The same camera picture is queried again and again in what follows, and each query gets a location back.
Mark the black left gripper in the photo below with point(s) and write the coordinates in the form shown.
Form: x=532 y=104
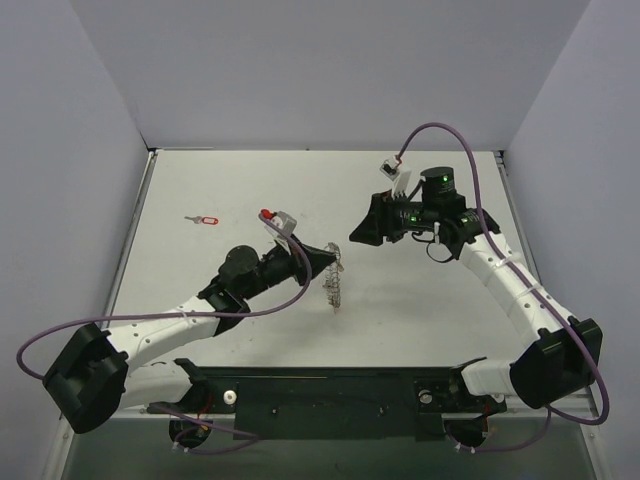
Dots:
x=300 y=261

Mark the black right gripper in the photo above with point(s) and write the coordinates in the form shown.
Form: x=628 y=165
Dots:
x=385 y=218

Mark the steel keyring disc with rings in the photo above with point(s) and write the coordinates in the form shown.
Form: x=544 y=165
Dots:
x=332 y=281

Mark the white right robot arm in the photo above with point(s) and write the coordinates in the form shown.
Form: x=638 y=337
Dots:
x=559 y=350

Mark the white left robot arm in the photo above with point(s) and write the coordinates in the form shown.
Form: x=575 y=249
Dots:
x=101 y=371

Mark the red tag key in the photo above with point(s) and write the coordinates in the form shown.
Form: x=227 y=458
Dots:
x=203 y=220

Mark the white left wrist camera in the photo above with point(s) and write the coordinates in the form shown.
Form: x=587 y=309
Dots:
x=278 y=223

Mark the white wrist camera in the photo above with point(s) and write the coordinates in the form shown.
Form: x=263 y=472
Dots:
x=395 y=170
x=278 y=223

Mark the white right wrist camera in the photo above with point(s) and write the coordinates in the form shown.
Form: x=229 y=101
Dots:
x=395 y=170

